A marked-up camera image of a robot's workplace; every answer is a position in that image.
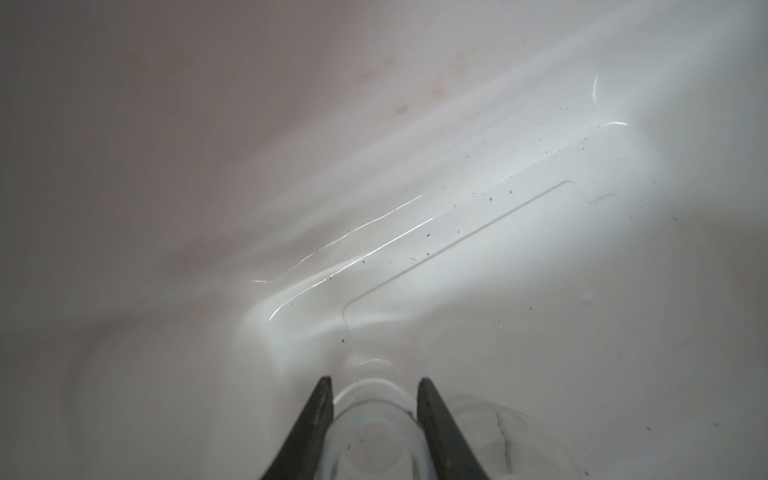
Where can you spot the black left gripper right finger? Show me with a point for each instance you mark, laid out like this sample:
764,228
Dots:
451,456

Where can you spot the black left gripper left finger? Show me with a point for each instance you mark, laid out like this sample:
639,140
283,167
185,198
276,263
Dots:
301,452

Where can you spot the white plastic storage bin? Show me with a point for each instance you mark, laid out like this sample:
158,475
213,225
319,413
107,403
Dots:
556,206

